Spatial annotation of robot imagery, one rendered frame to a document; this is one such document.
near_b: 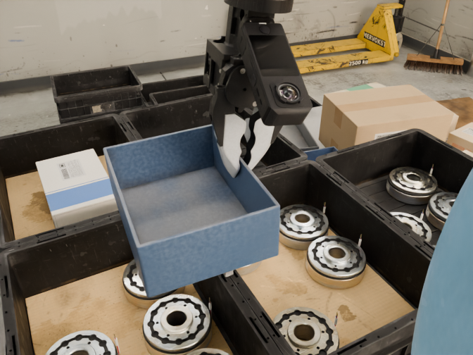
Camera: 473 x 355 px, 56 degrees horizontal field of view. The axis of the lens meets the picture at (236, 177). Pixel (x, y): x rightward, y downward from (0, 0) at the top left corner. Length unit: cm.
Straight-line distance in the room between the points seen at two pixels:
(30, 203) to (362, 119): 86
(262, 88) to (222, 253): 17
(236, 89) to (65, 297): 50
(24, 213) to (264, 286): 53
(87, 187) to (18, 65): 305
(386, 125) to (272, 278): 64
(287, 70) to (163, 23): 351
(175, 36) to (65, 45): 88
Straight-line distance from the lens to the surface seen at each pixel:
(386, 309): 80
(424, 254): 76
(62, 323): 79
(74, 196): 89
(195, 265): 46
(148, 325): 72
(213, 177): 62
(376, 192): 104
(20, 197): 109
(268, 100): 41
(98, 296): 81
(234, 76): 48
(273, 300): 77
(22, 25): 382
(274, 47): 46
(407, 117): 133
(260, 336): 60
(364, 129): 126
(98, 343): 71
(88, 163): 98
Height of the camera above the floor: 142
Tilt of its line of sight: 34 degrees down
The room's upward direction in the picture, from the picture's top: straight up
